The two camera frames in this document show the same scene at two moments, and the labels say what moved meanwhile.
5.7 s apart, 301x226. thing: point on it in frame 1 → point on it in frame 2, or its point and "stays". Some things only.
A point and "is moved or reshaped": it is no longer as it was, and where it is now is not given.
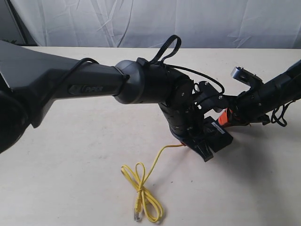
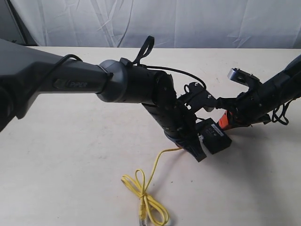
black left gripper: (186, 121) → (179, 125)
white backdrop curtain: (213, 24) stays
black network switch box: (215, 135) stays
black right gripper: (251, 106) stays
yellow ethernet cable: (146, 201) is moved or reshaped
